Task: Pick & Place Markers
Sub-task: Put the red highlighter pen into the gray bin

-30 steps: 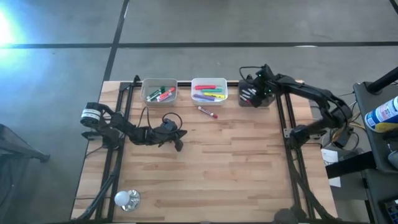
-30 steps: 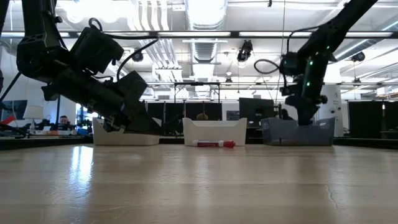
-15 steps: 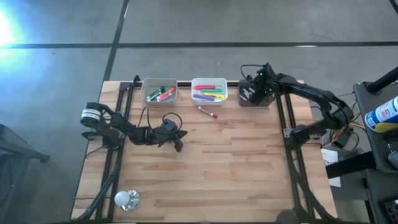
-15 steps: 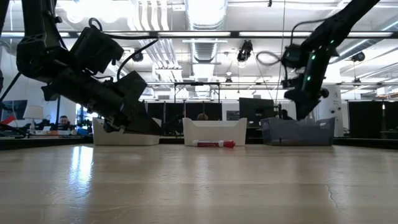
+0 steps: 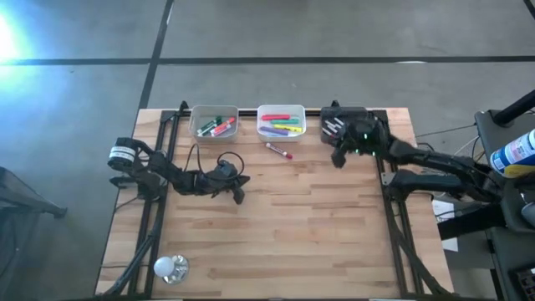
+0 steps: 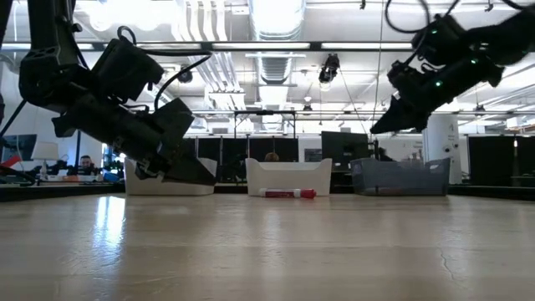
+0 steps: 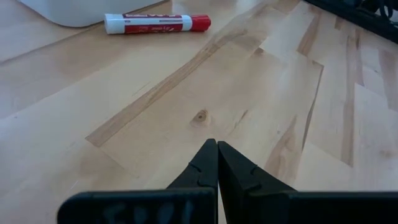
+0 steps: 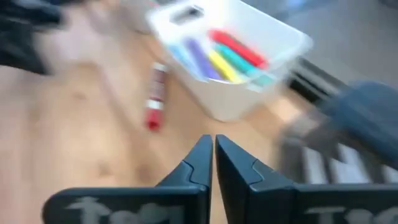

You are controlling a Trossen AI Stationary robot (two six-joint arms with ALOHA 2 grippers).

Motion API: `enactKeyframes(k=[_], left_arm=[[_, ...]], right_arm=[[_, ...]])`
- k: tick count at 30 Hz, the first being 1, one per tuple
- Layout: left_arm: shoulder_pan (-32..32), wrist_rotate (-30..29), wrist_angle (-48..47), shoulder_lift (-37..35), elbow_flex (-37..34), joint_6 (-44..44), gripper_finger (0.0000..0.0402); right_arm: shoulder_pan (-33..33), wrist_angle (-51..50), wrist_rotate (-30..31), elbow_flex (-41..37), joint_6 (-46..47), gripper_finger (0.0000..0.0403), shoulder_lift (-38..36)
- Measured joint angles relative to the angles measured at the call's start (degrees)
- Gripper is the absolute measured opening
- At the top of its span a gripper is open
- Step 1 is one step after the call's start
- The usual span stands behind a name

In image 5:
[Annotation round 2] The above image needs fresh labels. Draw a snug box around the maroon marker red cap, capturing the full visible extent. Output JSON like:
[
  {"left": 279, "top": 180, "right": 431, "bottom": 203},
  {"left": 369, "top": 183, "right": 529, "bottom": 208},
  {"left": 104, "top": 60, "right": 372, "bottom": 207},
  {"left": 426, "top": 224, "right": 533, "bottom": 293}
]
[{"left": 265, "top": 142, "right": 294, "bottom": 161}]

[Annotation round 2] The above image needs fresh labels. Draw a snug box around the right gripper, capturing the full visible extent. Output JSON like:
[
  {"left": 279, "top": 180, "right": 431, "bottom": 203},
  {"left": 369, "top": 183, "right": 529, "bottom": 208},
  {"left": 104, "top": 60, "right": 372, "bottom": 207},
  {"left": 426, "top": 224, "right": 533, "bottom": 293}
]
[{"left": 331, "top": 119, "right": 394, "bottom": 170}]

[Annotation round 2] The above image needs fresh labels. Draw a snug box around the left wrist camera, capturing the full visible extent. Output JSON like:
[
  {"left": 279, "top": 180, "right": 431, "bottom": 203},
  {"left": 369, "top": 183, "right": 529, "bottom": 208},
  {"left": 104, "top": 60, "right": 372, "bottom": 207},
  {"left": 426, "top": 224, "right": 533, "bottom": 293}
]
[{"left": 216, "top": 159, "right": 237, "bottom": 179}]

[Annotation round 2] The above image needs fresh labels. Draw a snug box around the white paper sheet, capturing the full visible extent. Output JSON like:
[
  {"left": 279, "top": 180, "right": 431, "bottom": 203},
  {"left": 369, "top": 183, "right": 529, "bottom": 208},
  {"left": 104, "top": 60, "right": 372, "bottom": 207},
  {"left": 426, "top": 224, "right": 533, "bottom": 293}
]
[{"left": 431, "top": 199, "right": 460, "bottom": 253}]

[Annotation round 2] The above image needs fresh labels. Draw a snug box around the dark grey cart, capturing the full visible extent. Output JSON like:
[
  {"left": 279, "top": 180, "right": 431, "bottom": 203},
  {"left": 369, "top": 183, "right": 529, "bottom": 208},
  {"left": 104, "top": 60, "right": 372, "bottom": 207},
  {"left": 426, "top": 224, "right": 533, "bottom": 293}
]
[{"left": 474, "top": 109, "right": 535, "bottom": 301}]

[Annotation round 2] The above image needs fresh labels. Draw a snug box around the white plastic bin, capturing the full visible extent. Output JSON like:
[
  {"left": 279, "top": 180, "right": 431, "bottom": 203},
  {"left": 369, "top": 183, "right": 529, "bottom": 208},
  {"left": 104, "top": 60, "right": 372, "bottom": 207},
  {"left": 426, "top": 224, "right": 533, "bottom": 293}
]
[
  {"left": 187, "top": 105, "right": 240, "bottom": 143},
  {"left": 256, "top": 104, "right": 308, "bottom": 144}
]

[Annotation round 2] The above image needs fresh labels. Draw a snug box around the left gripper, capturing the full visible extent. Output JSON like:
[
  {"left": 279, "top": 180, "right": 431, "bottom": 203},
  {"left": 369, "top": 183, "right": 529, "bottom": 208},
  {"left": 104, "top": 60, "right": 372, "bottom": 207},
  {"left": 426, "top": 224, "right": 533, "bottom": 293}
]
[{"left": 192, "top": 169, "right": 252, "bottom": 206}]

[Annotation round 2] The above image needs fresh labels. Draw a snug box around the black left camera cable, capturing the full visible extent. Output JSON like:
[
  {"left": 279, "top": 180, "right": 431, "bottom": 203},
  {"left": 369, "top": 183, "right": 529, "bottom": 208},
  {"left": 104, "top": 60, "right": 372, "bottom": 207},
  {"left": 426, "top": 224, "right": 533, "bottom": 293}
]
[{"left": 183, "top": 142, "right": 247, "bottom": 185}]

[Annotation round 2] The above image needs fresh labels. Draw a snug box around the black pole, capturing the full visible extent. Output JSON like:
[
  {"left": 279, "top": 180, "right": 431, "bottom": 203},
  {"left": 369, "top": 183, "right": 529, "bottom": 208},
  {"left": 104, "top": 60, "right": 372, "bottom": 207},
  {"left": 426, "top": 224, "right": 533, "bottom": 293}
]
[{"left": 491, "top": 89, "right": 535, "bottom": 126}]

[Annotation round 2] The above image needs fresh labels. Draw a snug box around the dark grey side table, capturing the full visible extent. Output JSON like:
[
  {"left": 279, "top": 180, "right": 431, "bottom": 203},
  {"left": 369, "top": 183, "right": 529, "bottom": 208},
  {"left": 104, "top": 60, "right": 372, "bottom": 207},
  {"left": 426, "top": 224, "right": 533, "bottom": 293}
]
[{"left": 0, "top": 166, "right": 68, "bottom": 301}]

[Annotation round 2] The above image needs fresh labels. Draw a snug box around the grey rounded object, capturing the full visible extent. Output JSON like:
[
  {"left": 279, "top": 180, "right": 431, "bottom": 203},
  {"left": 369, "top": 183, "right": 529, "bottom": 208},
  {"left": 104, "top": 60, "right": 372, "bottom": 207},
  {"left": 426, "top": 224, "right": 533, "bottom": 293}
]
[{"left": 521, "top": 202, "right": 535, "bottom": 227}]

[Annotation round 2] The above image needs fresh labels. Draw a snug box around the white light bulb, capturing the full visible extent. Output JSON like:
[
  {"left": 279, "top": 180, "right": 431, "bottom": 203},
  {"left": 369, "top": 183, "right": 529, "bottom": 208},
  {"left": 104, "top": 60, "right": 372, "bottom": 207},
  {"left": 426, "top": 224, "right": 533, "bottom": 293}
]
[{"left": 153, "top": 256, "right": 176, "bottom": 278}]

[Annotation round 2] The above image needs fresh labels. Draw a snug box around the blue white spray can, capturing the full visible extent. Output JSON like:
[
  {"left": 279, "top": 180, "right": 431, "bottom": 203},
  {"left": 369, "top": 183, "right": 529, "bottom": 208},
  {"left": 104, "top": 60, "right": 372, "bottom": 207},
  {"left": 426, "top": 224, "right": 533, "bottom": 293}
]
[{"left": 489, "top": 128, "right": 535, "bottom": 180}]

